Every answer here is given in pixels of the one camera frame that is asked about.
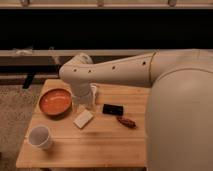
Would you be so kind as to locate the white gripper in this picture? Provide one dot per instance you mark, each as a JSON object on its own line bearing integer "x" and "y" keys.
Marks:
{"x": 85, "y": 100}

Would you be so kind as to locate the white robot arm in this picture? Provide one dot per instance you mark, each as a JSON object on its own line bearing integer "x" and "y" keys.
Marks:
{"x": 179, "y": 111}

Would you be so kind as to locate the orange ceramic bowl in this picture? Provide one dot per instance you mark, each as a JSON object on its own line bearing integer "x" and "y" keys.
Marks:
{"x": 55, "y": 102}

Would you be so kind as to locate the beige rectangular sponge block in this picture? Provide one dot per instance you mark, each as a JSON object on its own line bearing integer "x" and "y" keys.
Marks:
{"x": 83, "y": 118}

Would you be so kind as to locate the black rectangular box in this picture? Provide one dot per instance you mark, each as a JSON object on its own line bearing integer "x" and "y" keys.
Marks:
{"x": 112, "y": 109}

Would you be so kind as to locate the wooden table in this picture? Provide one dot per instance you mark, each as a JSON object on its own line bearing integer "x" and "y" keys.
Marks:
{"x": 103, "y": 142}

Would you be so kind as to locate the dark red snack packet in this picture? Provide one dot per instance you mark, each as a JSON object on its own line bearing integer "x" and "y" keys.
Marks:
{"x": 126, "y": 122}

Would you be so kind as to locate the white cup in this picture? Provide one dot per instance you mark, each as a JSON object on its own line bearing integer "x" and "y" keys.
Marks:
{"x": 40, "y": 137}

